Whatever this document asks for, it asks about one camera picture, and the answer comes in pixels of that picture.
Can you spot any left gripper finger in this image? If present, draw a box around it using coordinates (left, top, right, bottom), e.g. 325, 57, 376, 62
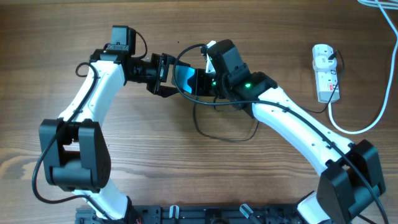
162, 53, 190, 67
154, 85, 179, 98

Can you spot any teal Galaxy smartphone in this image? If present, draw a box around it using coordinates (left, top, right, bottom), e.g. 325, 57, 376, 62
172, 65, 195, 93

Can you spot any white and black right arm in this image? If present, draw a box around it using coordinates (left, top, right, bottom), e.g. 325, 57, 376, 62
200, 39, 389, 223

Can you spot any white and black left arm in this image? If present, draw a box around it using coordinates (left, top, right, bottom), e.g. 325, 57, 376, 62
32, 26, 190, 223

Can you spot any white USB charger plug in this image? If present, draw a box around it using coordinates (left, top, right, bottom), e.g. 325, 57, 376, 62
312, 55, 337, 72

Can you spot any white power strip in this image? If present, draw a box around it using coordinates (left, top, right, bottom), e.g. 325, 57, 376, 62
312, 44, 340, 103

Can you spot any black right camera cable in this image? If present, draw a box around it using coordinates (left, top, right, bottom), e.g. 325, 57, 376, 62
172, 43, 389, 224

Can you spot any black camera cable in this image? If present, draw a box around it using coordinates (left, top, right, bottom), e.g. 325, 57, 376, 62
172, 43, 389, 224
31, 30, 149, 224

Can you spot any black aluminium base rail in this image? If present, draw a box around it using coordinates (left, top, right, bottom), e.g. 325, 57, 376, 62
75, 203, 352, 224

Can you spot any black left camera cable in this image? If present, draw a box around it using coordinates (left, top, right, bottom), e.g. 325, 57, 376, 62
31, 30, 149, 224

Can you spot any black USB charging cable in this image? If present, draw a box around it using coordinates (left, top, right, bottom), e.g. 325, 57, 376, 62
192, 49, 345, 143

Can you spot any white power strip cord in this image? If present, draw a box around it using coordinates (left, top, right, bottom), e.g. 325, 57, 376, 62
327, 0, 398, 136

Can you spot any white cables top corner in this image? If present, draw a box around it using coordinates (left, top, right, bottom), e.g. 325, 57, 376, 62
356, 0, 398, 11

